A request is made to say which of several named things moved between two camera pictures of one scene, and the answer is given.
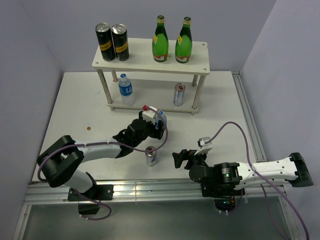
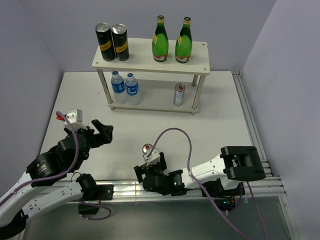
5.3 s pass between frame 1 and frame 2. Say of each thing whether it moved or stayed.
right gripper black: moved
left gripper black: moved
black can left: stayed
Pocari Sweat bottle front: moved
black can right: stayed
